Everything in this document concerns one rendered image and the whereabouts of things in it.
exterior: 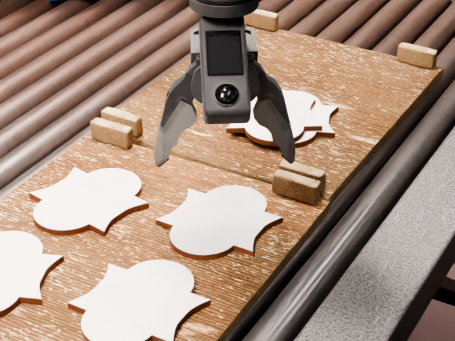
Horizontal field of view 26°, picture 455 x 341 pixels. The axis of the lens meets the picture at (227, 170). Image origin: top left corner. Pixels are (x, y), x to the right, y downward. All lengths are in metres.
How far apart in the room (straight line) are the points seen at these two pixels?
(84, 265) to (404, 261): 0.36
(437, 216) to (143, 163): 0.37
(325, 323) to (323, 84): 0.50
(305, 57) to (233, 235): 0.48
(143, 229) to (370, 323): 0.28
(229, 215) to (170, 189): 0.10
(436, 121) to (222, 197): 0.38
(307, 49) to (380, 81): 0.15
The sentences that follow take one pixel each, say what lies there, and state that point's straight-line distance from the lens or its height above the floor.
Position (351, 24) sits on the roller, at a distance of 1.70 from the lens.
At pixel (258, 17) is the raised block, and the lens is 1.61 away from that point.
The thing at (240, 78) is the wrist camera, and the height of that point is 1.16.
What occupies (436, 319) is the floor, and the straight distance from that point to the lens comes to 2.49.
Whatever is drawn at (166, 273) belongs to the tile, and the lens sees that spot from 1.06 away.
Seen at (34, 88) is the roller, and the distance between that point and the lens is 1.49.
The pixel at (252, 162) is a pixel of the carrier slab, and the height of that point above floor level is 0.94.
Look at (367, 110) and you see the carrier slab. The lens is 1.39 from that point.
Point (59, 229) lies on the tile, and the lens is 1.14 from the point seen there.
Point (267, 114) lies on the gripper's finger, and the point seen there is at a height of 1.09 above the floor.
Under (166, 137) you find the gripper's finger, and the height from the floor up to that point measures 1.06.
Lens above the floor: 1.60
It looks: 32 degrees down
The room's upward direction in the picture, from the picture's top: straight up
